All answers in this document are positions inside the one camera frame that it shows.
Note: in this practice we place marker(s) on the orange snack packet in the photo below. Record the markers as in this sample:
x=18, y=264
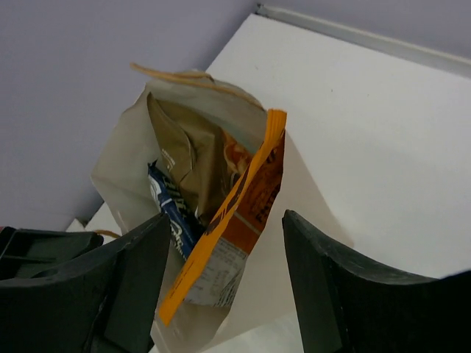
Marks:
x=213, y=271

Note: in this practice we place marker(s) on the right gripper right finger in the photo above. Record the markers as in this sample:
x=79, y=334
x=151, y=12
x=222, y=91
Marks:
x=348, y=302

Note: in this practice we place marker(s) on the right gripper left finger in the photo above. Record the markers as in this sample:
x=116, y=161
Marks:
x=101, y=301

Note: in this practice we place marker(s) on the brown snack packet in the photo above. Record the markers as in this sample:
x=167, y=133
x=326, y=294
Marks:
x=203, y=160

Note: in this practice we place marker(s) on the blue snack packet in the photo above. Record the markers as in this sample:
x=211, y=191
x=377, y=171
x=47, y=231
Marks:
x=186, y=229

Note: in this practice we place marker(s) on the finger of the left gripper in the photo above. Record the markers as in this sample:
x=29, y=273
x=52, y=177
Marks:
x=27, y=252

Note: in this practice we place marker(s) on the beige paper bag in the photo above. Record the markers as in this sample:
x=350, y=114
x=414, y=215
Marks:
x=264, y=294

